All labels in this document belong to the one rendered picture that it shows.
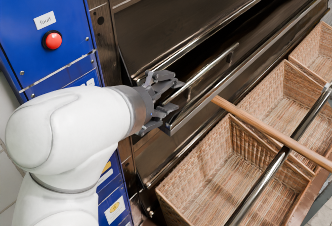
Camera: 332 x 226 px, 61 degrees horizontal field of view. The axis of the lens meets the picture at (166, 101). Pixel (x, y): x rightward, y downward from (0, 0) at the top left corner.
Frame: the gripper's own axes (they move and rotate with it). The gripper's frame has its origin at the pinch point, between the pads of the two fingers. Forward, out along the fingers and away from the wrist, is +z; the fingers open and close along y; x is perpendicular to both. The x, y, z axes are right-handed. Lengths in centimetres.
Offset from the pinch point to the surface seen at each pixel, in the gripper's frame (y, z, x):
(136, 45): -9.4, -4.1, -10.2
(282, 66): -9, 125, 18
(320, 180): 40, 96, 55
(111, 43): -9.1, -11.4, -11.9
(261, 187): 20.6, 17.0, 26.8
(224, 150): 39, 81, 6
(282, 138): 8.6, 29.8, 27.8
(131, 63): -5.3, -5.0, -9.9
